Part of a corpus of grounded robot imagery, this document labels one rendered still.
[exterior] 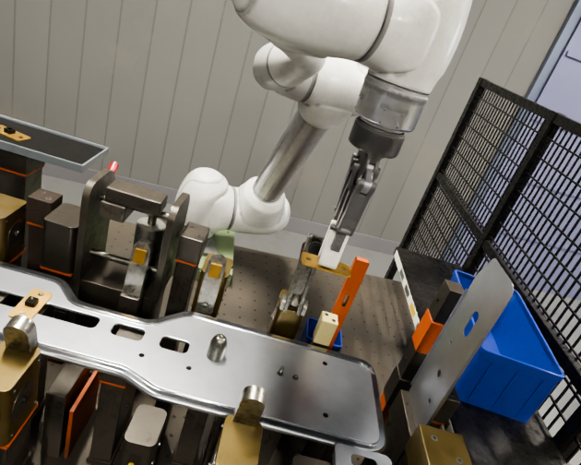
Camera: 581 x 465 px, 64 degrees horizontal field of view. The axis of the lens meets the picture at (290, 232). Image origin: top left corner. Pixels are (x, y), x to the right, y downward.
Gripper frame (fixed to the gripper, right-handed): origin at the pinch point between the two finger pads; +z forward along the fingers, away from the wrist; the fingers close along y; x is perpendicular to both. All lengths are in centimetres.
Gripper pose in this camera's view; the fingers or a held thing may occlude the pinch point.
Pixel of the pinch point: (333, 244)
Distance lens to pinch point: 74.2
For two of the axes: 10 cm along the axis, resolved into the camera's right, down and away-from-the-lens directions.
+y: -0.5, 4.5, -8.9
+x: 9.5, 2.8, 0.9
